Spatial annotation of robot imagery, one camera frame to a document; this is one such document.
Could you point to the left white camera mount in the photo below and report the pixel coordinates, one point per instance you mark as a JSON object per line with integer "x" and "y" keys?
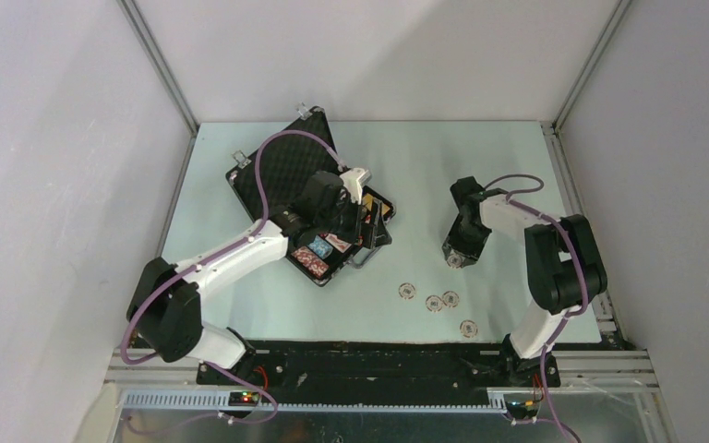
{"x": 354, "y": 181}

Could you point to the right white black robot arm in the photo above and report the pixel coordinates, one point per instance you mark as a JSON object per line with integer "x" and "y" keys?
{"x": 564, "y": 268}

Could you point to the white red chip stack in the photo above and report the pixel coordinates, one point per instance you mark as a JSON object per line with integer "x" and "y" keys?
{"x": 448, "y": 300}

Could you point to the red playing card deck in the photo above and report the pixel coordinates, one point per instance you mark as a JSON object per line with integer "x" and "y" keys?
{"x": 337, "y": 243}

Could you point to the yellow poker chip stack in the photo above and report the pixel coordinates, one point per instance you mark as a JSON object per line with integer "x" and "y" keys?
{"x": 371, "y": 202}

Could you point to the red white chip row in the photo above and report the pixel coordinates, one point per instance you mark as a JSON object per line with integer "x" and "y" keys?
{"x": 309, "y": 260}

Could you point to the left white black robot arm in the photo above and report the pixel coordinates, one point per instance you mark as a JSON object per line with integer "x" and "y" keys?
{"x": 168, "y": 306}

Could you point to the light blue chip stack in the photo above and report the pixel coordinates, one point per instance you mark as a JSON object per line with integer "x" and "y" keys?
{"x": 320, "y": 247}

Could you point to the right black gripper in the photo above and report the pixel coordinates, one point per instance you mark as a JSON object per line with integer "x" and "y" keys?
{"x": 470, "y": 252}

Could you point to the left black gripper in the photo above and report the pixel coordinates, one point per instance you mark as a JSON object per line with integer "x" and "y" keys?
{"x": 344, "y": 198}

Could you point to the black poker set case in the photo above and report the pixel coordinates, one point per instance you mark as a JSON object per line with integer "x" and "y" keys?
{"x": 286, "y": 165}

